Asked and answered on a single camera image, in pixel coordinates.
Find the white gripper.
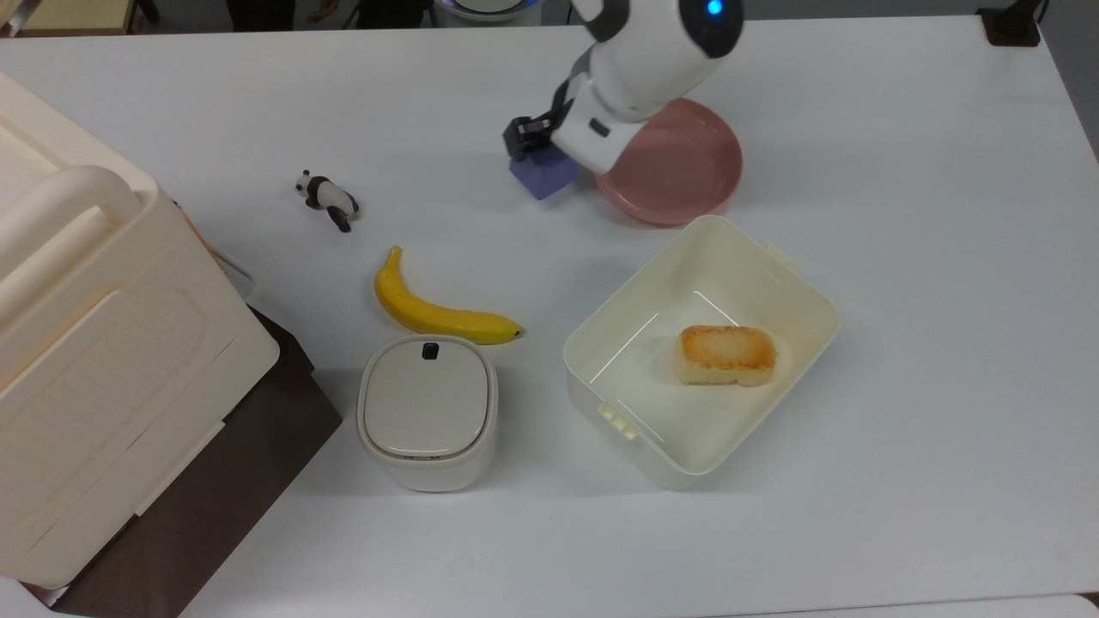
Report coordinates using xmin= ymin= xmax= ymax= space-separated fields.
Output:
xmin=503 ymin=76 xmax=642 ymax=176

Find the purple cube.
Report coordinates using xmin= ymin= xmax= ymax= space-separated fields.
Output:
xmin=509 ymin=142 xmax=579 ymax=201

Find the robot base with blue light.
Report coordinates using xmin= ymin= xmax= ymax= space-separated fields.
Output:
xmin=434 ymin=0 xmax=540 ymax=23

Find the pink plate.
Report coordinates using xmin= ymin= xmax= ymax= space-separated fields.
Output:
xmin=595 ymin=97 xmax=744 ymax=227

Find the dark trouser leg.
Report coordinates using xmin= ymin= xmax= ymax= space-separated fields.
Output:
xmin=355 ymin=0 xmax=432 ymax=29
xmin=227 ymin=0 xmax=298 ymax=33

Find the yellow banana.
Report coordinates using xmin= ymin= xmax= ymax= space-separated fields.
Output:
xmin=373 ymin=246 xmax=525 ymax=346

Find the panda toy figure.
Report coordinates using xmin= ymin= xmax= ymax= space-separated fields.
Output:
xmin=294 ymin=169 xmax=360 ymax=233

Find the cream open plastic container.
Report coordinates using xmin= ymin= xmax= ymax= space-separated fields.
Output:
xmin=563 ymin=215 xmax=841 ymax=492

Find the toasted bread piece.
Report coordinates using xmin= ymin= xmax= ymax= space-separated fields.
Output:
xmin=676 ymin=324 xmax=777 ymax=387

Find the small white lidded bin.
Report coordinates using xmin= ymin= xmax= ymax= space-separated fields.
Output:
xmin=356 ymin=335 xmax=499 ymax=493

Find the dark brown board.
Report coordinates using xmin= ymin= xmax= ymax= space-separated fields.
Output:
xmin=21 ymin=305 xmax=343 ymax=618

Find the tan wooden furniture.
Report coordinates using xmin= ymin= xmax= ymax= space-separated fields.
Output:
xmin=15 ymin=0 xmax=138 ymax=37

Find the large cream storage box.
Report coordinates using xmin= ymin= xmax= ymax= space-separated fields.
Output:
xmin=0 ymin=70 xmax=281 ymax=590

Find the black table clamp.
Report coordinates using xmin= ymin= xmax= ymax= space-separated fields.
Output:
xmin=977 ymin=0 xmax=1044 ymax=47

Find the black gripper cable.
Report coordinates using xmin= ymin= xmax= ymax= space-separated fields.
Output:
xmin=548 ymin=53 xmax=595 ymax=126

